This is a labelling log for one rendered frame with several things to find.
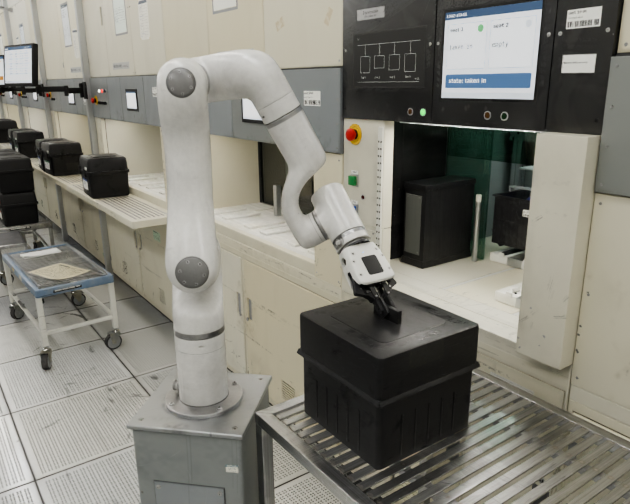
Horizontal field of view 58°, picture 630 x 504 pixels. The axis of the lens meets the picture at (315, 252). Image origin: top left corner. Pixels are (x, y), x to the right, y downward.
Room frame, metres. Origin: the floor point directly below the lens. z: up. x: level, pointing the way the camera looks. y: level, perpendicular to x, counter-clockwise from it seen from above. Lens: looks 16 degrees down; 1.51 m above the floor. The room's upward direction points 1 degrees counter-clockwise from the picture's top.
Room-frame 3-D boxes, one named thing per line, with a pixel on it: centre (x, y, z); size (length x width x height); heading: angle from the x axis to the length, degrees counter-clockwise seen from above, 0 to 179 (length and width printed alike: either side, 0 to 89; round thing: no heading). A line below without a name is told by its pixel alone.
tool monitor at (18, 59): (4.16, 1.84, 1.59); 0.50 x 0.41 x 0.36; 125
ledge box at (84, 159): (3.83, 1.41, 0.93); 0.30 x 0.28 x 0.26; 32
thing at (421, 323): (1.17, -0.16, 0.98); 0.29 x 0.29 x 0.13; 34
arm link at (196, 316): (1.30, 0.28, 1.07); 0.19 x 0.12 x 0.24; 9
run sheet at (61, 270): (3.20, 1.50, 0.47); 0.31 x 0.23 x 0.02; 57
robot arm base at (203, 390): (1.27, 0.28, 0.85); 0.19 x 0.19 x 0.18
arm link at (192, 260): (1.24, 0.27, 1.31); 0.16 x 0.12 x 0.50; 9
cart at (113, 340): (3.36, 1.58, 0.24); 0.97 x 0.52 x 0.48; 38
